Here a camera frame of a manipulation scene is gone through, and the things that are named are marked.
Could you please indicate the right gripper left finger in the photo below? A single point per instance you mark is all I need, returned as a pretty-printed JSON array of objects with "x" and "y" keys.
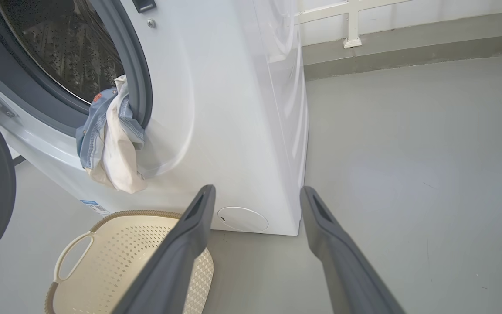
[{"x": 177, "y": 257}]

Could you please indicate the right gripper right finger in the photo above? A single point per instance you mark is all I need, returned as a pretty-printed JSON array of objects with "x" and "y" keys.
[{"x": 342, "y": 266}]

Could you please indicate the white cloth garment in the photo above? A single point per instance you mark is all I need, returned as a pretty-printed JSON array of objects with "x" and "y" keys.
[{"x": 120, "y": 161}]

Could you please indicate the blue denim garment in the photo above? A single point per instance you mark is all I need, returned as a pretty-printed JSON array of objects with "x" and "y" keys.
[{"x": 89, "y": 131}]

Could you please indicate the cream perforated laundry basket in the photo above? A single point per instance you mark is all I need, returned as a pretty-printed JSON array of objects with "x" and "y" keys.
[{"x": 111, "y": 261}]

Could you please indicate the white front-load washing machine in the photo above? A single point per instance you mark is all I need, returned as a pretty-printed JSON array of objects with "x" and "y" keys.
[{"x": 233, "y": 109}]

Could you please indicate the black door latch socket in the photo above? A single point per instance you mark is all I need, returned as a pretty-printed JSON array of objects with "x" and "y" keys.
[{"x": 143, "y": 5}]

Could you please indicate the round white filter cover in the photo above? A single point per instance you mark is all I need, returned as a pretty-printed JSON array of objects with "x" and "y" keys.
[{"x": 242, "y": 219}]

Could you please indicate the blue energy label sticker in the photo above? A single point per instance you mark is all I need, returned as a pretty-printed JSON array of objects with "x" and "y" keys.
[{"x": 95, "y": 207}]

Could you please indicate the perforated steel washer drum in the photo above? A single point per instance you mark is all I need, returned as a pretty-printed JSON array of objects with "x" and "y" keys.
[{"x": 68, "y": 48}]

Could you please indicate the white railing post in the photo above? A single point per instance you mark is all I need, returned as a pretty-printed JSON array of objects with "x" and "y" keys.
[{"x": 352, "y": 22}]

